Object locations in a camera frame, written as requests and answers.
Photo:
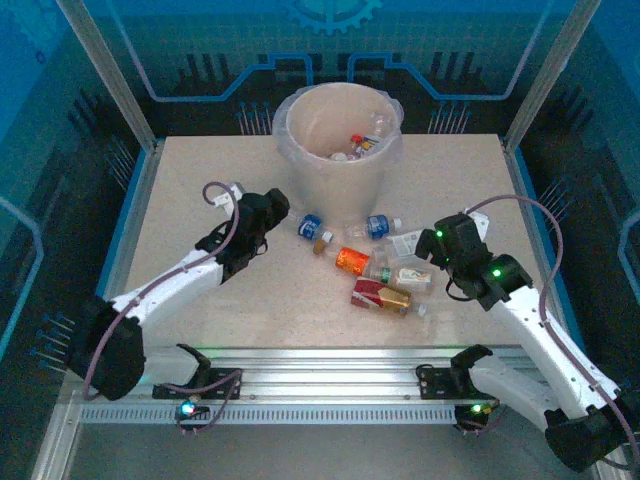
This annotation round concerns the orange label bottle gold cap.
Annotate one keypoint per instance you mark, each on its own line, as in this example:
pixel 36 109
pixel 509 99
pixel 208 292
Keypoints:
pixel 352 261

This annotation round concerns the red cap clear bottle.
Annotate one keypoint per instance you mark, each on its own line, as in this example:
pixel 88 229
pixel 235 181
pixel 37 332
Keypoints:
pixel 356 138

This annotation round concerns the plain clear plastic bottle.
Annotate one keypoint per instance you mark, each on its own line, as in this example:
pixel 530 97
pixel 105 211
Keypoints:
pixel 380 124

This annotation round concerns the ribbed round waste bin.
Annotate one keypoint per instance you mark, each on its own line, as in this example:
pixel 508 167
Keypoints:
pixel 340 195

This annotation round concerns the clear plastic bin liner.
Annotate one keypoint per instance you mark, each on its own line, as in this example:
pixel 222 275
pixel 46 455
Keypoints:
pixel 281 135

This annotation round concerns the square clear bottle white label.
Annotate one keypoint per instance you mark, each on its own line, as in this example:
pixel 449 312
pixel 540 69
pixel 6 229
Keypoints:
pixel 402 244

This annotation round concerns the clear bottle blue label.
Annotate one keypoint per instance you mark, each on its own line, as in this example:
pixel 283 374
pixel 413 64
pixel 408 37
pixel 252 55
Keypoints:
pixel 310 226
pixel 377 226

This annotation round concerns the green cap white label bottle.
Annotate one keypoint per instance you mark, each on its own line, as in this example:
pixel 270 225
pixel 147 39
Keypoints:
pixel 412 277

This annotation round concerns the red gold label bottle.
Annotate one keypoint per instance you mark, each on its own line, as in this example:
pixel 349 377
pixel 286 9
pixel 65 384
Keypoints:
pixel 380 296

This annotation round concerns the small lit circuit board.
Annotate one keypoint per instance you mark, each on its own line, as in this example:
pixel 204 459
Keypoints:
pixel 189 409
pixel 475 409

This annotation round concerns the blue table side rail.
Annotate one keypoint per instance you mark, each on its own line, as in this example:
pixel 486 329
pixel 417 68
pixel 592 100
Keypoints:
pixel 522 190
pixel 131 220

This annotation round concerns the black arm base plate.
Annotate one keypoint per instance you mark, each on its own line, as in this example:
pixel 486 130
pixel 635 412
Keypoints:
pixel 227 382
pixel 435 382

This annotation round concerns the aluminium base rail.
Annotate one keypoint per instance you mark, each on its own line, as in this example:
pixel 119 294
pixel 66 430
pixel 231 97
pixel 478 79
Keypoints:
pixel 325 375

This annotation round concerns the aluminium frame post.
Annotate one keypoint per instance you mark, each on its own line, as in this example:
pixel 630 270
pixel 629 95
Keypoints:
pixel 107 75
pixel 550 75

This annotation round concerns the aluminium frame beam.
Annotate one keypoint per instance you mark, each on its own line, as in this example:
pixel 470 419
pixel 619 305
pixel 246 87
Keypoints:
pixel 52 450

